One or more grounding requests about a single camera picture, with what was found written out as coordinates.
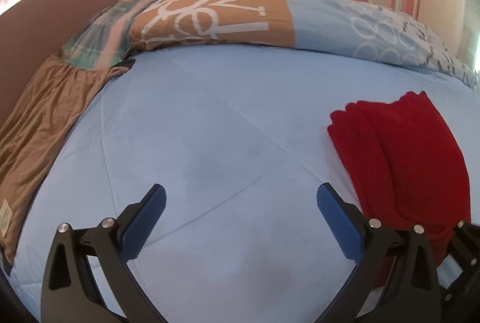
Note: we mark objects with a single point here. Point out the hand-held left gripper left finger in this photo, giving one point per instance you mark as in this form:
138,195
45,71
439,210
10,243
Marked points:
144,221

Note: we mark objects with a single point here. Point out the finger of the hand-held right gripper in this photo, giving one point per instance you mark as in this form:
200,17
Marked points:
461,289
467,240

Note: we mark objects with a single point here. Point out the light blue bed cover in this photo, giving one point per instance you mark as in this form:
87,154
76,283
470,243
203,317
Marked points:
206,120

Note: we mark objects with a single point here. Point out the plaid pillow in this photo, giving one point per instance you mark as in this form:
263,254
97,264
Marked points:
101,38

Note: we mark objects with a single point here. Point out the cream wardrobe with red decorations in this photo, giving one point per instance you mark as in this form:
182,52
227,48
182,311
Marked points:
473,27

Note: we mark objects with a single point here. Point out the brown headboard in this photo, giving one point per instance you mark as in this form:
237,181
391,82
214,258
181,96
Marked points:
75,0

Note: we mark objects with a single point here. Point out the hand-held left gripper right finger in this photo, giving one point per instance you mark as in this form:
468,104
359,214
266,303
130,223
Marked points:
337,221

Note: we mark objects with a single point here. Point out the brown cloth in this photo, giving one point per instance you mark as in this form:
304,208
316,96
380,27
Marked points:
41,120

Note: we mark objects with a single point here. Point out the red knit sweater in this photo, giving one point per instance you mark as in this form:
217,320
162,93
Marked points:
412,158

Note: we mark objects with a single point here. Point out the patterned blue and tan quilt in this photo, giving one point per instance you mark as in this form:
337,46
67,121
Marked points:
318,19

